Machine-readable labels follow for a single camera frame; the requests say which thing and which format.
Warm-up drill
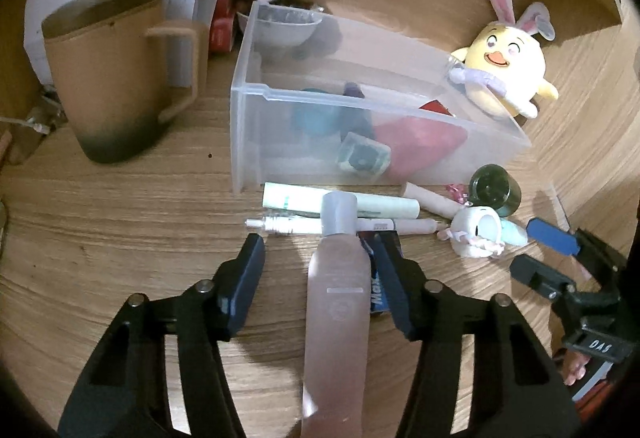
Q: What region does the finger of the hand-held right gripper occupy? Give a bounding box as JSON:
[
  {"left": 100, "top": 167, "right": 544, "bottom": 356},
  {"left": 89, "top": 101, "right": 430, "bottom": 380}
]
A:
[
  {"left": 510, "top": 254, "right": 621, "bottom": 308},
  {"left": 526, "top": 217, "right": 626, "bottom": 271}
]

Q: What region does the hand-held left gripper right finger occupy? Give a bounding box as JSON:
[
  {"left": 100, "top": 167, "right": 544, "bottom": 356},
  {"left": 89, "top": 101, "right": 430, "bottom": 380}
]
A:
[{"left": 372, "top": 232, "right": 581, "bottom": 438}]

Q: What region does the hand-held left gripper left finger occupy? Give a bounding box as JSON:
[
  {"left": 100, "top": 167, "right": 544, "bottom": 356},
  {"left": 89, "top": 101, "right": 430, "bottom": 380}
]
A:
[{"left": 57, "top": 233, "right": 266, "bottom": 438}]

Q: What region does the small mint tube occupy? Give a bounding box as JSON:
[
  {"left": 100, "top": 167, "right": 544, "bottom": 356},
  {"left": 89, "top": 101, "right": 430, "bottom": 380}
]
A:
[{"left": 500, "top": 218, "right": 528, "bottom": 246}]

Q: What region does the white pen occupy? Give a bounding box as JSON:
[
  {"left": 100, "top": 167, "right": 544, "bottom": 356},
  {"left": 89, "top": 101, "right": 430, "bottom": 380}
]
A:
[{"left": 244, "top": 215, "right": 438, "bottom": 236}]

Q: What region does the pink plastic bottle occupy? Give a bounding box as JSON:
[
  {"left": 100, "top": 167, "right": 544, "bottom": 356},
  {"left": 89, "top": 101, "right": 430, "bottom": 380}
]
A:
[{"left": 300, "top": 190, "right": 373, "bottom": 438}]

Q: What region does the pink braided bracelet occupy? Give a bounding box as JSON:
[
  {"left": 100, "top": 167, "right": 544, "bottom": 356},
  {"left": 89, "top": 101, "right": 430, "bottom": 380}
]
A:
[{"left": 436, "top": 228, "right": 503, "bottom": 255}]

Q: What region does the dark green glass bottle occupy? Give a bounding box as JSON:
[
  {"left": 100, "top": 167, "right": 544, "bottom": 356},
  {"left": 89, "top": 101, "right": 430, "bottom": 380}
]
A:
[{"left": 469, "top": 164, "right": 522, "bottom": 216}]

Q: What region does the pink lip gloss tube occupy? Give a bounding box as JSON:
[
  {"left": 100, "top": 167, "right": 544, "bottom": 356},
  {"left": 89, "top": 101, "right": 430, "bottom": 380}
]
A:
[{"left": 402, "top": 182, "right": 463, "bottom": 219}]

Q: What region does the clear plastic bin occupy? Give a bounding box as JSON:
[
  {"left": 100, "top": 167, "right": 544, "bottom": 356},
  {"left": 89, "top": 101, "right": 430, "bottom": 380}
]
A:
[{"left": 230, "top": 0, "right": 533, "bottom": 194}]

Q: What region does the person's right hand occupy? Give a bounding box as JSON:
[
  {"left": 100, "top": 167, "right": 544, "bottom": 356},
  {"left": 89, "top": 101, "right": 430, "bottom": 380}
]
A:
[{"left": 554, "top": 347, "right": 587, "bottom": 386}]

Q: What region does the blue packet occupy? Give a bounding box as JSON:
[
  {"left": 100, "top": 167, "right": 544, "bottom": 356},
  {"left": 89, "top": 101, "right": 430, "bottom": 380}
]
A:
[{"left": 357, "top": 230, "right": 403, "bottom": 316}]

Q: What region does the mint green tube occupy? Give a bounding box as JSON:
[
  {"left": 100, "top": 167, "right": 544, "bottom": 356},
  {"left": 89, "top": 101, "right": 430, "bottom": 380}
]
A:
[{"left": 262, "top": 182, "right": 421, "bottom": 220}]

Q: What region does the square wrapped packet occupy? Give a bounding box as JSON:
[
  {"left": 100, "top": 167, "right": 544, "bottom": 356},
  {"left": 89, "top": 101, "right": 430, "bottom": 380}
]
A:
[{"left": 336, "top": 132, "right": 392, "bottom": 176}]

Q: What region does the red pouch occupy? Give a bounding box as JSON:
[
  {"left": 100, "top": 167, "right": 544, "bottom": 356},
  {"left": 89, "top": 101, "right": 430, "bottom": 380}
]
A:
[{"left": 372, "top": 115, "right": 468, "bottom": 181}]

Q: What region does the teal round item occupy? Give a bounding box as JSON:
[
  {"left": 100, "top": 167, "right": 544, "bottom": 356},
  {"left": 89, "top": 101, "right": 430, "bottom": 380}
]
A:
[{"left": 292, "top": 105, "right": 343, "bottom": 139}]

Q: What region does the yellow chick plush toy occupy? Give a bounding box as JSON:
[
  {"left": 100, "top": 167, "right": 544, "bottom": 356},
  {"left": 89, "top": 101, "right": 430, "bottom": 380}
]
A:
[{"left": 446, "top": 0, "right": 560, "bottom": 120}]

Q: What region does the purple small item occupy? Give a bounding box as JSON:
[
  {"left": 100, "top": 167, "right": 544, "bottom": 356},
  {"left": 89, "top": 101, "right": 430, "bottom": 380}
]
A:
[{"left": 342, "top": 82, "right": 373, "bottom": 129}]

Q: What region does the tan mug with lid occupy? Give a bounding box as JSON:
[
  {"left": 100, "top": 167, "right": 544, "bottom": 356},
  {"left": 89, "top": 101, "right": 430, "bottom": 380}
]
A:
[{"left": 40, "top": 0, "right": 208, "bottom": 165}]

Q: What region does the white bowl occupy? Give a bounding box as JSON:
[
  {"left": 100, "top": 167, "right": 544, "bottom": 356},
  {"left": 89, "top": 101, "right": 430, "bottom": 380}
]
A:
[{"left": 236, "top": 3, "right": 323, "bottom": 50}]

